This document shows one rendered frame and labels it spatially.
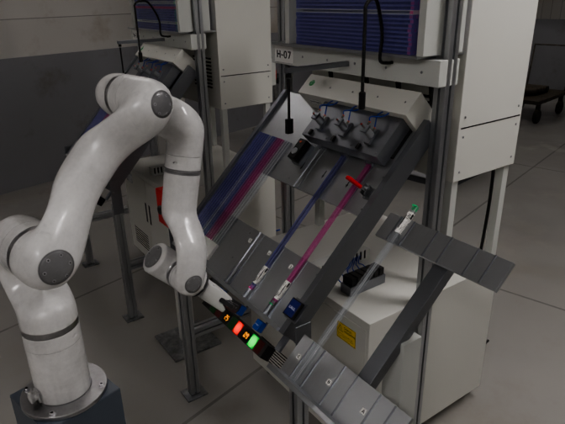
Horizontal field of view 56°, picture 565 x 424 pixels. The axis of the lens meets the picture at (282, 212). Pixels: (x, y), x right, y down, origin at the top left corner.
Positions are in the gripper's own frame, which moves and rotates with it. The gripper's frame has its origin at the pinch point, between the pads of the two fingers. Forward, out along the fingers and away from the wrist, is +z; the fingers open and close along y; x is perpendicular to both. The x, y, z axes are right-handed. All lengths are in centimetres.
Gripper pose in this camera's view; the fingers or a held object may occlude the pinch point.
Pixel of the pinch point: (233, 304)
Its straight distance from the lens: 156.7
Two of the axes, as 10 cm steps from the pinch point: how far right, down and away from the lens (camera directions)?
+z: 5.8, 5.0, 6.4
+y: 5.8, 3.0, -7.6
